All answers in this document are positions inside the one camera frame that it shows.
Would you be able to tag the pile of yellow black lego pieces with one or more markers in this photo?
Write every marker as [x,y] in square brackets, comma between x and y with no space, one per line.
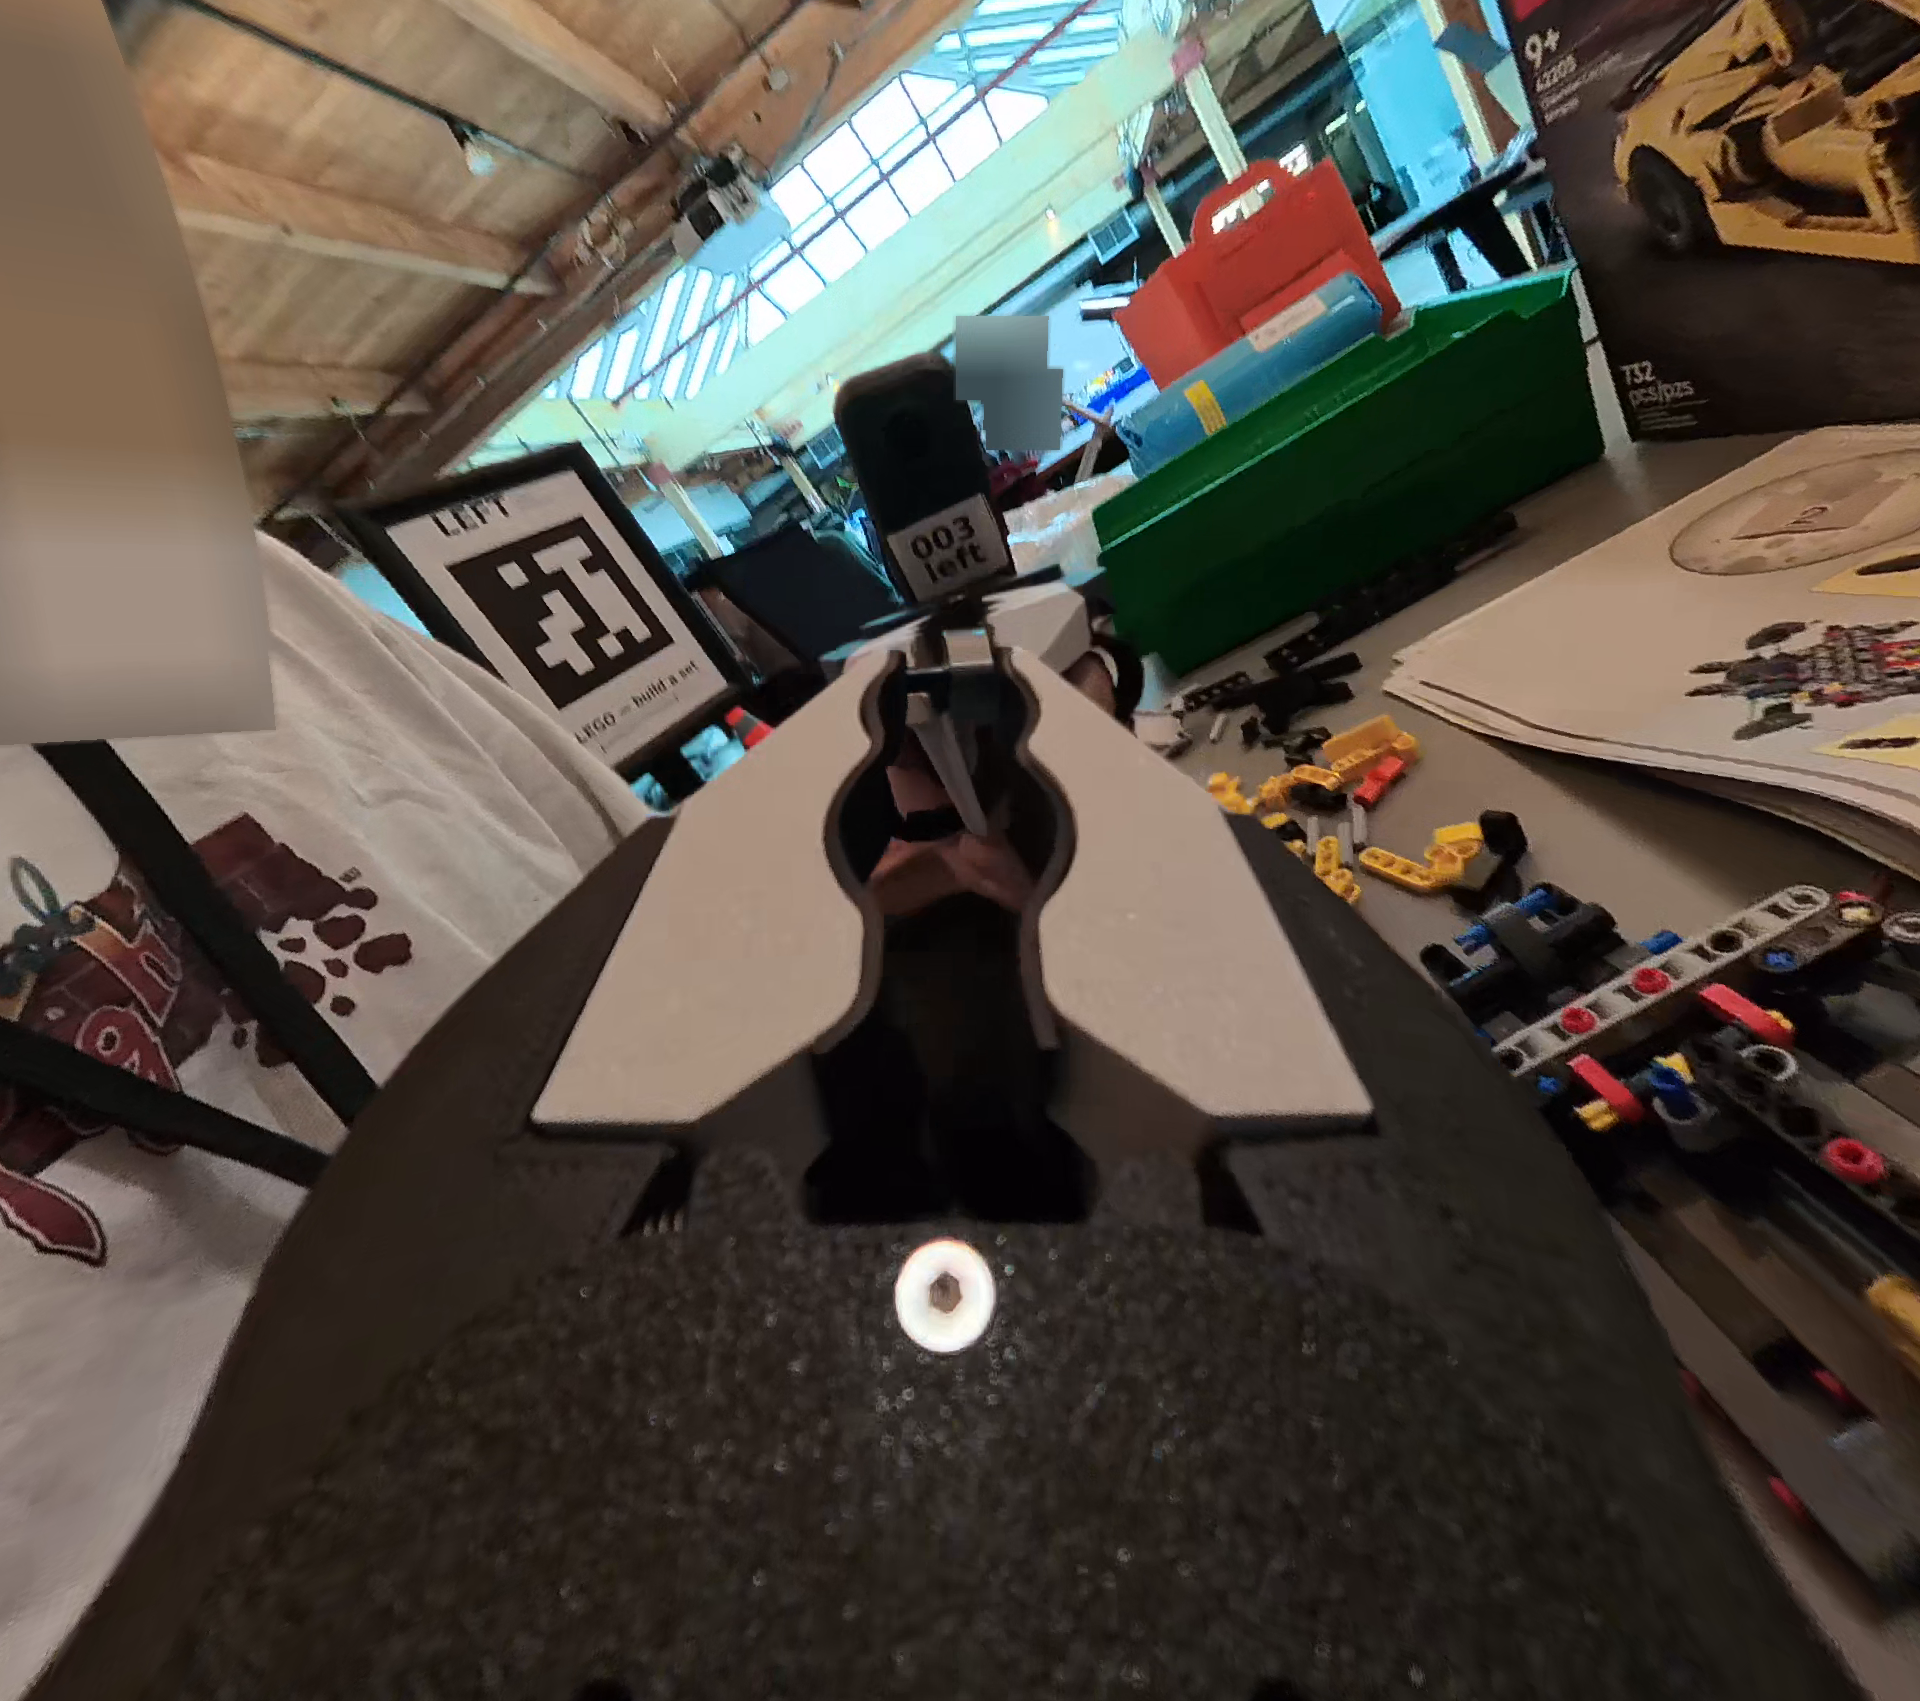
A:
[1350,816]

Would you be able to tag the lego set box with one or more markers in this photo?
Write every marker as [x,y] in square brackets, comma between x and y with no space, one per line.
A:
[1724,156]

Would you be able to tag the black mesh chair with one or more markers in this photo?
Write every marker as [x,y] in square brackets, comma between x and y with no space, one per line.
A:
[794,599]

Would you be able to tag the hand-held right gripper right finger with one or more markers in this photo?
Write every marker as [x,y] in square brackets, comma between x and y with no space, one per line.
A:
[1201,980]

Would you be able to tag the lego chassis assembly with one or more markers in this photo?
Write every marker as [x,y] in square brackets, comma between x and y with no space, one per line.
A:
[1694,1072]

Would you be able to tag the red lego connector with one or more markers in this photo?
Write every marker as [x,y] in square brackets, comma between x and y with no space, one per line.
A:
[1389,779]

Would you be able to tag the black angled lego piece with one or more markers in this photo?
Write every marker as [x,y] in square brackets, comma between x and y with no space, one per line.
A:
[1305,699]

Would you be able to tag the green plastic bin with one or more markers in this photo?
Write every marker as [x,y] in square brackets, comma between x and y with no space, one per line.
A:
[1350,486]

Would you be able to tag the person's left hand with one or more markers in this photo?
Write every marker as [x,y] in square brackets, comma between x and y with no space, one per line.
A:
[944,868]

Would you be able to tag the framed marker sign board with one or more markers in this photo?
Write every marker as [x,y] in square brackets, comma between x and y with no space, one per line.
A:
[571,606]

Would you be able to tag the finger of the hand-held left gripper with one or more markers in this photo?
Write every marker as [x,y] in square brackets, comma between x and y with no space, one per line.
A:
[1042,628]
[953,756]

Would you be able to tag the ceiling mounted projector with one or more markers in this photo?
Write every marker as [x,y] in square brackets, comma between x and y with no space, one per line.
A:
[716,201]

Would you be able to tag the black lego frame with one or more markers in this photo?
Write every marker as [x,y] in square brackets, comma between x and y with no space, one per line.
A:
[1321,642]
[1424,568]

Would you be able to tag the lego instruction booklet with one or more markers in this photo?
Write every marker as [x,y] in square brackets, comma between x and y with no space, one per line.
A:
[1681,650]

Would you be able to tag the blue wrapped package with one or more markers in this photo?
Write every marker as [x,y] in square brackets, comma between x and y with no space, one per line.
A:
[1245,380]

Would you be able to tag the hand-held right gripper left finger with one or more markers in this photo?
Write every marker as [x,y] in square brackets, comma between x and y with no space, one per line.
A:
[705,980]

